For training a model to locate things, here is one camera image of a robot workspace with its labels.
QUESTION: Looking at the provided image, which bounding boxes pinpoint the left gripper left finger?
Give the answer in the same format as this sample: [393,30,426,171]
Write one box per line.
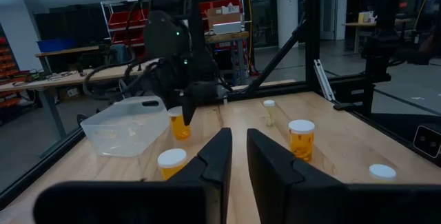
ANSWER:
[32,127,234,224]

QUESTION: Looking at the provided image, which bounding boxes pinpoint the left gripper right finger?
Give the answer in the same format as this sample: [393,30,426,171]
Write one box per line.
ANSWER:
[246,128,441,224]

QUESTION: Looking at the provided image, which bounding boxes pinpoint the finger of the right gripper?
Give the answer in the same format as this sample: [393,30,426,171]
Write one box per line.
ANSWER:
[164,91,183,110]
[181,92,201,126]

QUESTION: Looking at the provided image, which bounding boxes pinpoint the orange pill bottle white cap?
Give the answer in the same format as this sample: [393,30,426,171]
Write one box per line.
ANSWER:
[287,119,316,163]
[156,147,188,181]
[167,105,192,141]

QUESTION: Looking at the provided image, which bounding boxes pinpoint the tall clear pill bottle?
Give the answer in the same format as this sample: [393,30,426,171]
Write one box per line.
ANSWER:
[263,99,277,128]

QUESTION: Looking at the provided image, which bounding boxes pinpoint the clear plastic bin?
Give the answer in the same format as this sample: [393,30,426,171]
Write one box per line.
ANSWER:
[80,95,170,159]

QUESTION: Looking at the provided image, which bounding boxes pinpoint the wide clear pill bottle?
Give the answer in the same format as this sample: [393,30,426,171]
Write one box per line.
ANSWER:
[368,163,398,185]

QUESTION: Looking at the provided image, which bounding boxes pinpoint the blue storage bin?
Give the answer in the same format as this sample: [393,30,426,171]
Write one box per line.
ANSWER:
[37,38,77,54]

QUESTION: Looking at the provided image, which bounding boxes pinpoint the small wooden table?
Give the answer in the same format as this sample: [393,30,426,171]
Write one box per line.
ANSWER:
[205,30,250,87]

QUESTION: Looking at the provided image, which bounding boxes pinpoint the white box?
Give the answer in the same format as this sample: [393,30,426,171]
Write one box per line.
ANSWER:
[212,21,244,36]

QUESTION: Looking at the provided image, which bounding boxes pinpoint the cardboard box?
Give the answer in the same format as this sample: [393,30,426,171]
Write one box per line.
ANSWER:
[205,5,244,30]

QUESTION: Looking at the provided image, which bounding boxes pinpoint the white shelf with red bins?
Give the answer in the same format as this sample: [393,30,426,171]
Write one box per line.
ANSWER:
[100,0,249,51]

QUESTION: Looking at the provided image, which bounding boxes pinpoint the long wooden workbench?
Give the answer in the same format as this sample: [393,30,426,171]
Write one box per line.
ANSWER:
[0,59,160,158]

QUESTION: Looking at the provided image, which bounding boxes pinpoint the silver metal bar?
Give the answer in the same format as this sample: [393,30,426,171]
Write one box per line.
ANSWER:
[312,59,336,102]

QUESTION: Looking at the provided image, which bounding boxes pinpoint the white door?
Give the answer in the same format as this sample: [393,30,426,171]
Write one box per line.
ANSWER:
[319,0,339,41]

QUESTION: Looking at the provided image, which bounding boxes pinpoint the black equipment stand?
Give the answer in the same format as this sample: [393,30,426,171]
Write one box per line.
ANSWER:
[333,0,403,116]

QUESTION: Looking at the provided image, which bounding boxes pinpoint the stack of red bins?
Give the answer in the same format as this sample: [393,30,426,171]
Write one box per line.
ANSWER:
[0,36,34,111]

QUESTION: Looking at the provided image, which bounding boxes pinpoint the yellow box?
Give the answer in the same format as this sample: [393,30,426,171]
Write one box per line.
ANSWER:
[357,10,378,24]

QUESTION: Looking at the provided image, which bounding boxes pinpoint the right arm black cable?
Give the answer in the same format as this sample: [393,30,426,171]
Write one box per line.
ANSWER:
[81,57,163,101]

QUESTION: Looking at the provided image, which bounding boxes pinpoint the yellow hanging cable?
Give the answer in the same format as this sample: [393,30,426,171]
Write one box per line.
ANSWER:
[245,0,258,77]

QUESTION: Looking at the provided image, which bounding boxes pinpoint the black aluminium rig frame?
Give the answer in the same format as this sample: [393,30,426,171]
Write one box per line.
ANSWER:
[0,0,441,212]

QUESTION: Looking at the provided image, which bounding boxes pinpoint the black table-level camera box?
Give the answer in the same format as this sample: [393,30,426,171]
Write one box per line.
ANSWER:
[412,124,441,159]

